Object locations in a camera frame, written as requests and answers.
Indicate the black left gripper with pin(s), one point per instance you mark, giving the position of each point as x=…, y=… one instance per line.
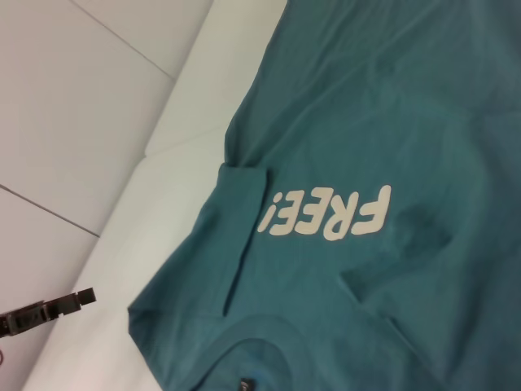
x=20, y=319

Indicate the blue shirt with FREE print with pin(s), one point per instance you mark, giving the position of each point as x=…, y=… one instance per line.
x=366, y=183

